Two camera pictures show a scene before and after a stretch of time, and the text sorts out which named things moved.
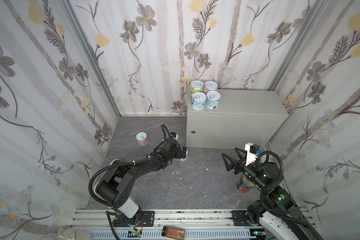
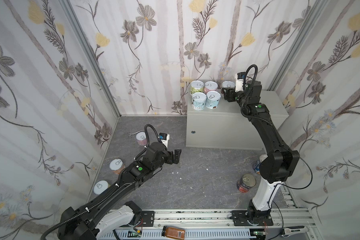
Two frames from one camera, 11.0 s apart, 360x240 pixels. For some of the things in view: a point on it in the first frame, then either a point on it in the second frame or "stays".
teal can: [181, 158] -> [228, 84]
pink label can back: [142, 138] stays
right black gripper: [241, 163] -> [230, 95]
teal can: [199, 100] stays
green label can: [196, 86] stays
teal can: [213, 99] stays
